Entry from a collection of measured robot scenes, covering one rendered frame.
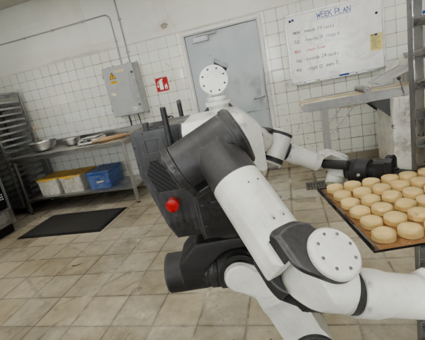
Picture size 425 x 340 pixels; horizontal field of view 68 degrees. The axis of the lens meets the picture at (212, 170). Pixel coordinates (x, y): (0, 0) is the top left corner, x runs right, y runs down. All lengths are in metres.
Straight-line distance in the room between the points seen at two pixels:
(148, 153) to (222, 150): 0.25
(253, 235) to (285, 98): 4.05
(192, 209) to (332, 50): 3.91
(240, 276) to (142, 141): 0.43
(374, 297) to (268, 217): 0.18
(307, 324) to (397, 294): 0.53
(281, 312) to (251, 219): 0.55
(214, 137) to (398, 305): 0.37
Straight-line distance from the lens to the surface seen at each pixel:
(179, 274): 0.92
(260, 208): 0.49
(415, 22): 1.18
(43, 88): 5.78
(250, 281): 0.89
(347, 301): 0.50
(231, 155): 0.53
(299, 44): 4.48
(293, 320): 1.02
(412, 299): 0.56
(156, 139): 0.74
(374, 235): 0.80
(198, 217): 0.77
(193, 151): 0.56
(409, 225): 0.84
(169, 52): 4.74
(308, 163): 1.23
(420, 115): 1.20
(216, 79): 0.75
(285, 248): 0.46
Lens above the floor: 1.36
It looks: 15 degrees down
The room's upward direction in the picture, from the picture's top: 12 degrees counter-clockwise
